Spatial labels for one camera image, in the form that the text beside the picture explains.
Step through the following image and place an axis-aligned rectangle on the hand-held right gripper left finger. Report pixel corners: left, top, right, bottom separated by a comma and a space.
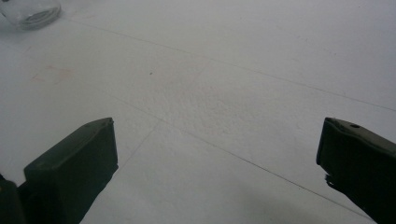
22, 117, 120, 224

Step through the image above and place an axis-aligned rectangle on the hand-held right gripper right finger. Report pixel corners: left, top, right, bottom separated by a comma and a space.
316, 117, 396, 224

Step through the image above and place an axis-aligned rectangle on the clear glass jar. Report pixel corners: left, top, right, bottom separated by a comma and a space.
0, 0, 63, 32

